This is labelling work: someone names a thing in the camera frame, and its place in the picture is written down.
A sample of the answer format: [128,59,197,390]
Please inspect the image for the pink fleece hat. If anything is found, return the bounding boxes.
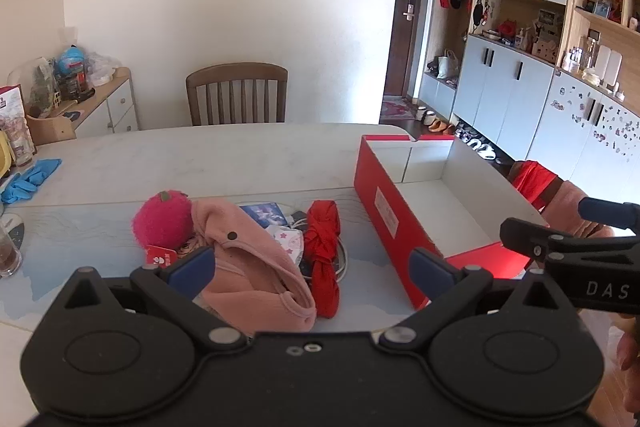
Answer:
[192,199,318,333]

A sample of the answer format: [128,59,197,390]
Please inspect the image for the white wall cabinet unit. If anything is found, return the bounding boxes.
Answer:
[417,0,640,168]

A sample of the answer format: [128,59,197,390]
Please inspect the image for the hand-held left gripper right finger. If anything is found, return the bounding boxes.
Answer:
[378,247,581,353]

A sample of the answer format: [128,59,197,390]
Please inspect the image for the red cardboard box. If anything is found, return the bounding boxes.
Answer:
[353,134,551,310]

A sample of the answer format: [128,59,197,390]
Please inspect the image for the wooden organizer box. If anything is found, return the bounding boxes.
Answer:
[25,112,78,146]

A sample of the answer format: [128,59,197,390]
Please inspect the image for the brown wooden slat chair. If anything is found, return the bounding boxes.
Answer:
[185,63,289,126]

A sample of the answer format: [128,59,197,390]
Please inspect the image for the clear plastic bag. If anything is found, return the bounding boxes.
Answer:
[85,52,122,88]

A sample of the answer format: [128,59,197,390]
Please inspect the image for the blue toy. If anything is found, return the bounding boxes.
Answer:
[55,47,88,78]

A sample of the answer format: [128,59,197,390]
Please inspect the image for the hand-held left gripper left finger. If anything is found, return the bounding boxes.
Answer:
[47,246,251,353]

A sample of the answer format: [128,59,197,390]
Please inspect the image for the white wooden sideboard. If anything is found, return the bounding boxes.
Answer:
[25,67,141,141]

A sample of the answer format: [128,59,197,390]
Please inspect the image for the star print white cloth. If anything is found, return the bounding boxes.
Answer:
[265,224,305,265]

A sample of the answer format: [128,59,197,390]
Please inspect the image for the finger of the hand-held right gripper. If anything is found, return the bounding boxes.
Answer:
[578,197,640,229]
[500,217,640,268]

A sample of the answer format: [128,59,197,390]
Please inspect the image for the white handbag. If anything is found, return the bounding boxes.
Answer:
[437,49,461,80]

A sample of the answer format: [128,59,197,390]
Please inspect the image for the knotted red cloth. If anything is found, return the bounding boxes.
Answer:
[304,200,343,319]

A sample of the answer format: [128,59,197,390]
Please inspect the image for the person's right hand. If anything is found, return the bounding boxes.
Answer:
[617,319,640,413]

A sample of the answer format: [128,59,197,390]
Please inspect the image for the pink strawberry plush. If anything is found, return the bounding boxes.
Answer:
[131,189,195,266]

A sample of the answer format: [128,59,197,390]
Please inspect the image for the cartoon print cloth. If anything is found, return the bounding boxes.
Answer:
[172,234,203,260]

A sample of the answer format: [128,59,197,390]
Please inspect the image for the dark brown door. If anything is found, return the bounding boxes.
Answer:
[384,0,431,100]

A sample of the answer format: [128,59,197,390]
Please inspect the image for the glass cup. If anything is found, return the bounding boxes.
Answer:
[0,222,24,279]

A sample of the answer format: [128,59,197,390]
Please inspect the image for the blue rubber gloves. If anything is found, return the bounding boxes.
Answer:
[0,158,63,205]

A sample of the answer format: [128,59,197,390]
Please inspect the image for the row of shoes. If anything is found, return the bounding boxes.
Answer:
[416,106,501,162]

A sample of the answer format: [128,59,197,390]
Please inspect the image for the red patterned rug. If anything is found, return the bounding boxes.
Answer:
[380,99,419,122]

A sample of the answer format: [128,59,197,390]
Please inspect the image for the blue tissue pack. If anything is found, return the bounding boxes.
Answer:
[239,202,287,228]

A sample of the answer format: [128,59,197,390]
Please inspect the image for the red garment on chair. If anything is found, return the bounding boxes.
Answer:
[512,161,561,210]

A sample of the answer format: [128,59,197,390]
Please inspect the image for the white sticker-covered cabinet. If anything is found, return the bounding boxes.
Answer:
[542,69,640,210]

